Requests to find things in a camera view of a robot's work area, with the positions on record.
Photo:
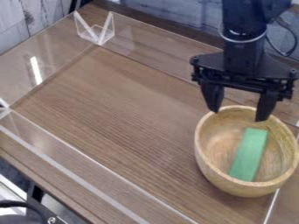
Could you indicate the green rectangular block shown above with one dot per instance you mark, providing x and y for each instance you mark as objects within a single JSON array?
[{"x": 248, "y": 156}]

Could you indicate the clear acrylic corner bracket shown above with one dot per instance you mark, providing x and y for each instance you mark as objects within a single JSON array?
[{"x": 96, "y": 34}]

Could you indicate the black metal table frame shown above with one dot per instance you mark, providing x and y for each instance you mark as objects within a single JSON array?
[{"x": 53, "y": 212}]

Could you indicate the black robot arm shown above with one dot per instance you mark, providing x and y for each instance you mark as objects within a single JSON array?
[{"x": 246, "y": 19}]

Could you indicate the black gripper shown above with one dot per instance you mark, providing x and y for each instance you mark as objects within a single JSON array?
[{"x": 246, "y": 68}]

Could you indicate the wooden bowl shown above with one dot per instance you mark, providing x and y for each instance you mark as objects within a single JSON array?
[{"x": 216, "y": 139}]

